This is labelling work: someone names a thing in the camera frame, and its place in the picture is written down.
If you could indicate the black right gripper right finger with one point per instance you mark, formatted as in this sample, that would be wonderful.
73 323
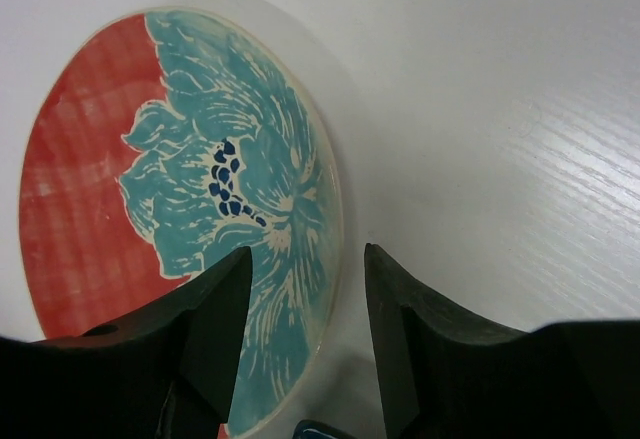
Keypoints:
447 372

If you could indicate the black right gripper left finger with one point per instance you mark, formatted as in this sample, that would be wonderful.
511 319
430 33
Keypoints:
165 370

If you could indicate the red and teal floral plate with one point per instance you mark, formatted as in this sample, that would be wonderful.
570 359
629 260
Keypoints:
171 138

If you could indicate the dark blue leaf-shaped dish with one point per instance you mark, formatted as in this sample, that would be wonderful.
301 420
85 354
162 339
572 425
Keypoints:
309 429

